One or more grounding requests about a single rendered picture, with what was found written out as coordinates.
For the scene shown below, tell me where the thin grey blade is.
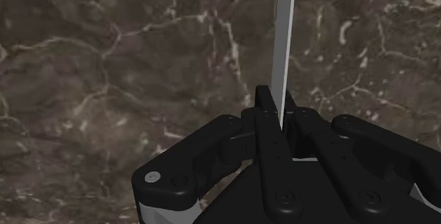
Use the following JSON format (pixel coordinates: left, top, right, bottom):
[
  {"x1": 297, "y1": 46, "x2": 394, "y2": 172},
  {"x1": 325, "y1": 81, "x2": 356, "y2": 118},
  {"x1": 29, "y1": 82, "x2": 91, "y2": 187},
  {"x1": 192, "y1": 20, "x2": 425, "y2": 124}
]
[{"x1": 270, "y1": 0, "x2": 298, "y2": 131}]

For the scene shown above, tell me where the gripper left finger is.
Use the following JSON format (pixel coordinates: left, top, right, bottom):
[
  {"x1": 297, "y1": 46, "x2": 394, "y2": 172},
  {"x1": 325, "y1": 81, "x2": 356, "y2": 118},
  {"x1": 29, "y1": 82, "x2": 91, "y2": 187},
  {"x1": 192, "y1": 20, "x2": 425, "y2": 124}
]
[{"x1": 131, "y1": 85, "x2": 305, "y2": 224}]

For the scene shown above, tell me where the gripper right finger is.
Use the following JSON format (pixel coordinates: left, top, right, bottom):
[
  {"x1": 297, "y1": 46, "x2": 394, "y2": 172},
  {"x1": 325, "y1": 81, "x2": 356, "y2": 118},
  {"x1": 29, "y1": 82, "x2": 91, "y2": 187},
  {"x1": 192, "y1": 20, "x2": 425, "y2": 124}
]
[{"x1": 283, "y1": 90, "x2": 441, "y2": 224}]

